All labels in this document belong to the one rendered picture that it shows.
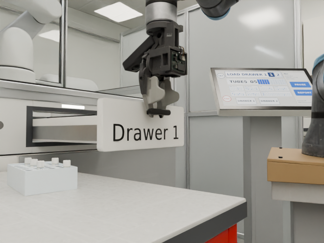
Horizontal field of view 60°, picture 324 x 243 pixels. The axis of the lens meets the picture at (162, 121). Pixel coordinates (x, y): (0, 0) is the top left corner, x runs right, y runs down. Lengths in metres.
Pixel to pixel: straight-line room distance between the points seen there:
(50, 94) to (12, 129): 0.15
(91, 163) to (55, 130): 0.26
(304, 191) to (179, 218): 0.35
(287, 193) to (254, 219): 0.91
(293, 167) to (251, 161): 0.87
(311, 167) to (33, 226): 0.48
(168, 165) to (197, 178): 1.40
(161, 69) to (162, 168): 0.68
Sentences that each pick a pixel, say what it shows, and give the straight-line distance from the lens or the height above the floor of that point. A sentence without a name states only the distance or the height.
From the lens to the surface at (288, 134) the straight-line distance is 2.24.
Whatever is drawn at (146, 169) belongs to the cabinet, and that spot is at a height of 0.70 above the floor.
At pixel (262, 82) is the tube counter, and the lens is 1.52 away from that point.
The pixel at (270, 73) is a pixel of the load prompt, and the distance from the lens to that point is 1.59.
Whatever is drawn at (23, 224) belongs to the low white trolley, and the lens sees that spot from 0.35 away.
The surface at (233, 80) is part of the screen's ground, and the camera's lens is 1.48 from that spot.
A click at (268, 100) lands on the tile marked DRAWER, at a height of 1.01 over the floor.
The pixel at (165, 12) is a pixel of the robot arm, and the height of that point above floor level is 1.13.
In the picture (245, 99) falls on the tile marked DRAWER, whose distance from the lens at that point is 1.39.
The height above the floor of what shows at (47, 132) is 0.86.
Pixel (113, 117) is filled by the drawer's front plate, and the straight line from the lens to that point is 0.60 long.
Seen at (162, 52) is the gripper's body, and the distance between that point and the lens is 0.63.
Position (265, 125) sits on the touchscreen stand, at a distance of 1.49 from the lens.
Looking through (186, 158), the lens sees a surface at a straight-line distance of 2.68.
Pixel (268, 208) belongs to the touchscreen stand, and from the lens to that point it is 1.54.
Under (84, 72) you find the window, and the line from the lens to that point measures 0.98.
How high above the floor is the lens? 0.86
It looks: 2 degrees up
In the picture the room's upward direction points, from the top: straight up
